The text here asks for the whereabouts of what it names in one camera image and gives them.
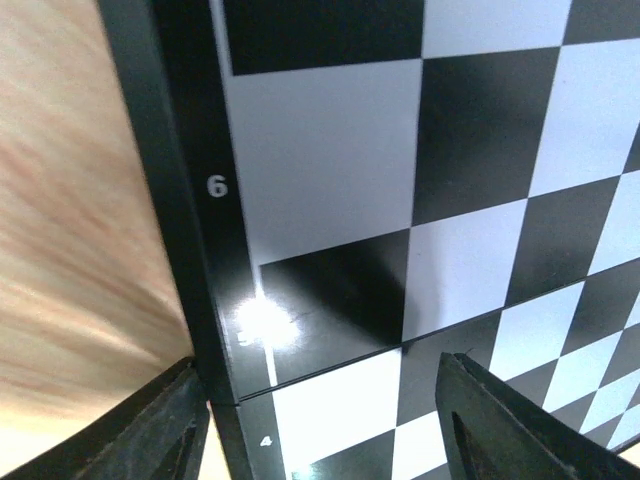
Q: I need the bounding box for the black and white chessboard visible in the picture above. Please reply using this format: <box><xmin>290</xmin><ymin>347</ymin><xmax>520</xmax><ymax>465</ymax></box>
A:
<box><xmin>99</xmin><ymin>1</ymin><xmax>639</xmax><ymax>479</ymax></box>

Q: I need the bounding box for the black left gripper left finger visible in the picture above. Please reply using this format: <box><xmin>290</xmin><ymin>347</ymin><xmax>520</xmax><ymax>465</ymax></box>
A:
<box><xmin>4</xmin><ymin>357</ymin><xmax>209</xmax><ymax>479</ymax></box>

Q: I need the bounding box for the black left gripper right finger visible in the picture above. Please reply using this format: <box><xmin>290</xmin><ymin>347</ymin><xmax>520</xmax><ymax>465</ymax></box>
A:
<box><xmin>435</xmin><ymin>353</ymin><xmax>639</xmax><ymax>479</ymax></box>

